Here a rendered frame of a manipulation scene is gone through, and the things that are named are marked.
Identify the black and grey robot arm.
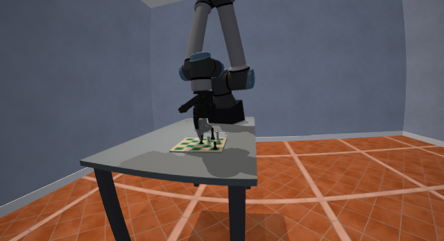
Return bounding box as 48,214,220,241
179,0,255,108

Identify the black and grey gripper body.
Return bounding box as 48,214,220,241
193,90,216,118

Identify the green and cream chessboard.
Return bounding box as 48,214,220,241
169,138,227,153

